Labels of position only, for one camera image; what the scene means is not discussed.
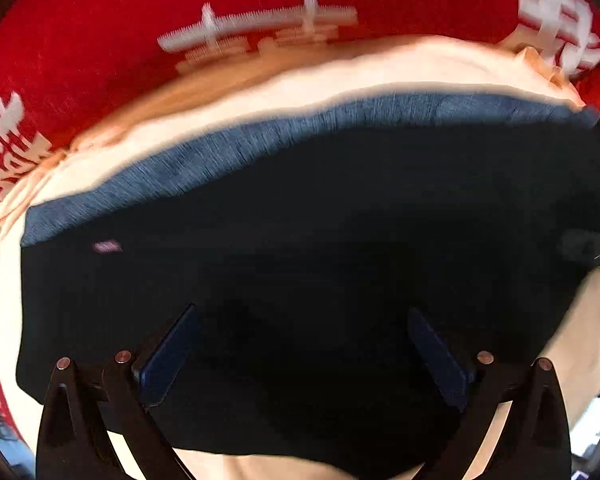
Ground black pants with blue waistband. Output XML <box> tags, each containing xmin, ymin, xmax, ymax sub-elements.
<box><xmin>16</xmin><ymin>92</ymin><xmax>600</xmax><ymax>478</ymax></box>

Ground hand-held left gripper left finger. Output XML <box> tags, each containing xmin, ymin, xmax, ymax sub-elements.
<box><xmin>35</xmin><ymin>302</ymin><xmax>203</xmax><ymax>480</ymax></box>

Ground cream patterned blanket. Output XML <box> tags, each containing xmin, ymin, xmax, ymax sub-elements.
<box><xmin>0</xmin><ymin>35</ymin><xmax>600</xmax><ymax>480</ymax></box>

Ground red printed quilt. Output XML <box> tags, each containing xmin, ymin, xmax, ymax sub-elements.
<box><xmin>0</xmin><ymin>0</ymin><xmax>600</xmax><ymax>456</ymax></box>

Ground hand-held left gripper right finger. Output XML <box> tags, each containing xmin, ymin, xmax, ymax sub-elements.
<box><xmin>407</xmin><ymin>306</ymin><xmax>574</xmax><ymax>480</ymax></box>

